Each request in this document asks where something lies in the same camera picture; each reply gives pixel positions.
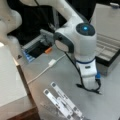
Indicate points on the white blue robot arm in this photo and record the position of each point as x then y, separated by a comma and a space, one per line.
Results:
76, 36

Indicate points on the grey metal bracket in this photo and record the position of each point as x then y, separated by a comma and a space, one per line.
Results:
38, 45

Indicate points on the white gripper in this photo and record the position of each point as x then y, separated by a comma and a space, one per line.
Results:
88, 73

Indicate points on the orange connector plug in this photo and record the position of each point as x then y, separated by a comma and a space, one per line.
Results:
47, 51

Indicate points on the black ballpoint pen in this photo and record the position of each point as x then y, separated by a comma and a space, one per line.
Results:
94, 91

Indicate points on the wooden shelf unit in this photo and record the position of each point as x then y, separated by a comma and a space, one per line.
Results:
16, 102

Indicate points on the black grey storage box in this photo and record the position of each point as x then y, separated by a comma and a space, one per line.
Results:
106, 20

